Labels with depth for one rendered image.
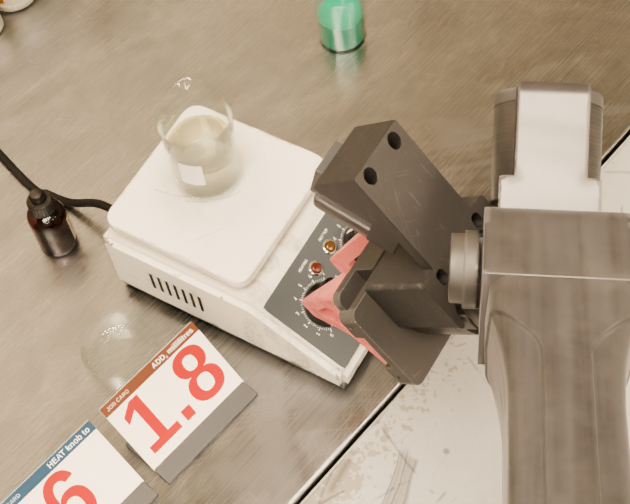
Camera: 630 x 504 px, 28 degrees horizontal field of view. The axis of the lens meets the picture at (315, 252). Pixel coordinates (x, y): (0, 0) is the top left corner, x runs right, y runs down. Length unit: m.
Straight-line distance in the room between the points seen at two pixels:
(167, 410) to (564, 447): 0.46
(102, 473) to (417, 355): 0.27
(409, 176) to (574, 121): 0.09
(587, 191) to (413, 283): 0.10
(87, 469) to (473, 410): 0.27
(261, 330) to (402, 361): 0.19
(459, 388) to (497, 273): 0.37
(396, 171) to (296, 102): 0.41
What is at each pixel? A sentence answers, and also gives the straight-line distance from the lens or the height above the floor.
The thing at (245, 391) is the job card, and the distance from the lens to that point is 0.91.
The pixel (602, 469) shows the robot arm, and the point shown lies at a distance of 0.48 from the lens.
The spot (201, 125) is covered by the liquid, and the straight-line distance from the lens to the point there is 0.88.
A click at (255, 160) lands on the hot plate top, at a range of 0.91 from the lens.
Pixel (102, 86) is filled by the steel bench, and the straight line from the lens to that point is 1.09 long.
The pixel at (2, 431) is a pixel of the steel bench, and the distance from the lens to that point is 0.94.
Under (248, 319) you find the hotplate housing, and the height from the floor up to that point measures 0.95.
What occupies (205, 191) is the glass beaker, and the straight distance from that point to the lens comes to 0.88.
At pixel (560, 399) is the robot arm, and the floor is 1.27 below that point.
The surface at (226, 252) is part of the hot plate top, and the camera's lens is 0.87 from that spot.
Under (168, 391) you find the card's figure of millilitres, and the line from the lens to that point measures 0.89.
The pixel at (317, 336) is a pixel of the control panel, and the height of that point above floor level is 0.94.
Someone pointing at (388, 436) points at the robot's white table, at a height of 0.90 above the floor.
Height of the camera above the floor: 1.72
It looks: 58 degrees down
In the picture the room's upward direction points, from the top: 8 degrees counter-clockwise
